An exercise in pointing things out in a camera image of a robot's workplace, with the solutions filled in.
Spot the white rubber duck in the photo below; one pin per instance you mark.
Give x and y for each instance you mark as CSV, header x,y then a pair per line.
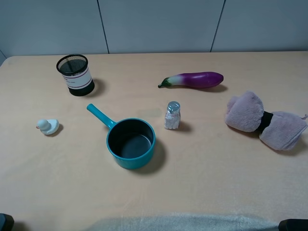
x,y
48,126

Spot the black object bottom right corner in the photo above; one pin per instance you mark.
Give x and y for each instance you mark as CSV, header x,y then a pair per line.
x,y
293,225

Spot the black object corner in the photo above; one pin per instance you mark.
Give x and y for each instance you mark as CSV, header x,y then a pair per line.
x,y
6,222
293,225

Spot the black object bottom left corner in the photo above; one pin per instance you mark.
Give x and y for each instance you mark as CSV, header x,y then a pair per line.
x,y
6,222

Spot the glass bottle with white pills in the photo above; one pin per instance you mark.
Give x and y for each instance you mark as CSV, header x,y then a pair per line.
x,y
172,117

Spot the purple toy eggplant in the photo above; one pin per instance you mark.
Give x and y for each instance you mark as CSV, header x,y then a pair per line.
x,y
197,80

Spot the black mesh pen cup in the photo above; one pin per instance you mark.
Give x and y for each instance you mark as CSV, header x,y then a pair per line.
x,y
74,68

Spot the grey cloth at bottom edge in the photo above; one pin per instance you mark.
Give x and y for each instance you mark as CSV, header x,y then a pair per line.
x,y
185,222

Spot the teal saucepan with handle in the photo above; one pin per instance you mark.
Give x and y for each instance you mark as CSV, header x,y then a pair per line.
x,y
131,141

